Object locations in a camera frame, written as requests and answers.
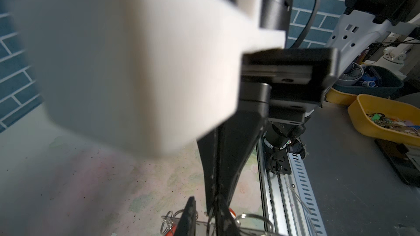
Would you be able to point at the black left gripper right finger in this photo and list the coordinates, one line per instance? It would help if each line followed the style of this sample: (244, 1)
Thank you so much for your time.
(225, 223)

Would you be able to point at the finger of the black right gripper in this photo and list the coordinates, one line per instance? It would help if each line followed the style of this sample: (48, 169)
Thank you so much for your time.
(208, 146)

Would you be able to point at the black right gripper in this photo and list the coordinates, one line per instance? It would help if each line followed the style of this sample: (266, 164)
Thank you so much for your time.
(299, 79)

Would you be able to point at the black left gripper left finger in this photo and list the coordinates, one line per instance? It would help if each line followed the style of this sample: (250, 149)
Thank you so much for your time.
(187, 222)

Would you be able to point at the key with red tag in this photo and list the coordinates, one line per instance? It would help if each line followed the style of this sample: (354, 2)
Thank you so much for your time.
(233, 214)

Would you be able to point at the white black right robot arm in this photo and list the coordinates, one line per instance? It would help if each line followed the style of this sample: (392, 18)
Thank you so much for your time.
(361, 23)

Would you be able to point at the silver keyring on strip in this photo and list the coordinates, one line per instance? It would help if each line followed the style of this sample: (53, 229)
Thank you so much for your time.
(169, 223)

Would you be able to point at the yellow parts bin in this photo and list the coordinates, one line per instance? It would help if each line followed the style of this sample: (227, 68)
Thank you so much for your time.
(380, 118)

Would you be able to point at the dark green storage bin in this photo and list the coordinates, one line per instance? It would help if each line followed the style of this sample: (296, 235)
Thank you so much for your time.
(376, 81)

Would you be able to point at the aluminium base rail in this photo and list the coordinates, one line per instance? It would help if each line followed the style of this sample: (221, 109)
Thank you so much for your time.
(280, 202)

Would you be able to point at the white slotted cable duct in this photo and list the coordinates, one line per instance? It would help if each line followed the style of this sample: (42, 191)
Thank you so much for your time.
(306, 197)

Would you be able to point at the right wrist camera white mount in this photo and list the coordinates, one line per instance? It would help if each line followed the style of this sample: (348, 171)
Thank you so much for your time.
(144, 76)

